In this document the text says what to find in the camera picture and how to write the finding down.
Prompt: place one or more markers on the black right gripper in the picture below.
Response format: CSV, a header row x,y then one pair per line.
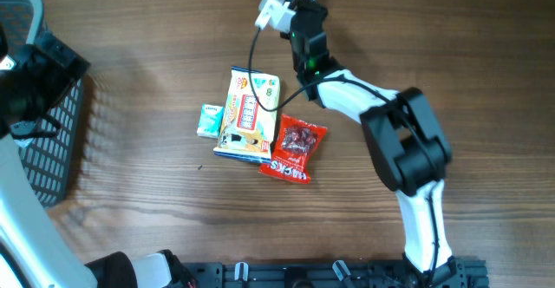
x,y
298,4

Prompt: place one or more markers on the red snack bag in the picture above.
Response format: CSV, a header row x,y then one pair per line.
x,y
296,143

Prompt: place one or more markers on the yellow cracker bag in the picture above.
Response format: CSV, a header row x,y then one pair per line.
x,y
249,121

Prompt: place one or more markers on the teal tissue pack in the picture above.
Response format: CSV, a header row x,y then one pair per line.
x,y
210,120

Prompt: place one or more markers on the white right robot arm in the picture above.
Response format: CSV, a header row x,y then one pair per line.
x,y
406,143

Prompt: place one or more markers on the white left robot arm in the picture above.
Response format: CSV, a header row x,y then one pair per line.
x,y
30,244

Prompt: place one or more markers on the grey plastic basket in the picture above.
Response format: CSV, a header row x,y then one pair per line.
x,y
47,127

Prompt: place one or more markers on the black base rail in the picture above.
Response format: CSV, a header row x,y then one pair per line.
x,y
456,273

